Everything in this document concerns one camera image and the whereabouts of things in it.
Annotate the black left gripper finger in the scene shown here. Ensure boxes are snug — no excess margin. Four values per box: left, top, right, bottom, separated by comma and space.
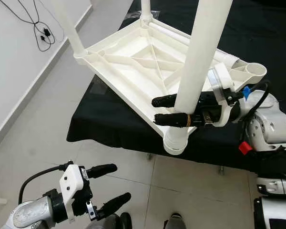
86, 164, 118, 178
100, 192, 132, 218

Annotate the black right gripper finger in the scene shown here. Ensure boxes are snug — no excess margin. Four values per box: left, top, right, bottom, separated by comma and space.
153, 113, 192, 128
152, 94, 179, 108

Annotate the silver robot left leg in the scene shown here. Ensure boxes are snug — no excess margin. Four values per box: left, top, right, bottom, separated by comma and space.
88, 212, 133, 229

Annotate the silver robot leg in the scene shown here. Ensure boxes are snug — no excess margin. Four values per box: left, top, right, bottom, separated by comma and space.
88, 212, 133, 229
164, 213, 186, 229

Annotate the black table cloth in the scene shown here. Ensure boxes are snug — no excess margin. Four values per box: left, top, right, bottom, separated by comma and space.
66, 0, 286, 175

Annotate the white plastic table top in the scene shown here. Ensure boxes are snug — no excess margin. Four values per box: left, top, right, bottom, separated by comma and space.
74, 17, 268, 156

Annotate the silver robot right leg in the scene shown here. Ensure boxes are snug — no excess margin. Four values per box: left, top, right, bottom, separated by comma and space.
164, 213, 186, 229

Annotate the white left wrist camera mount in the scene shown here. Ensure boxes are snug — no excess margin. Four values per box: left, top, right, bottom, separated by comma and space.
58, 164, 91, 218

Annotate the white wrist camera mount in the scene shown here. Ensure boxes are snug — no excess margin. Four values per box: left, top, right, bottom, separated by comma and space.
58, 164, 91, 218
207, 63, 245, 127

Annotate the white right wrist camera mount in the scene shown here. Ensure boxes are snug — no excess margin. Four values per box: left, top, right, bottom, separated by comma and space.
207, 63, 245, 127

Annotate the black wall cable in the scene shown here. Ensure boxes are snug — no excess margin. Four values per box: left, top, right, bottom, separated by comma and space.
0, 0, 55, 52

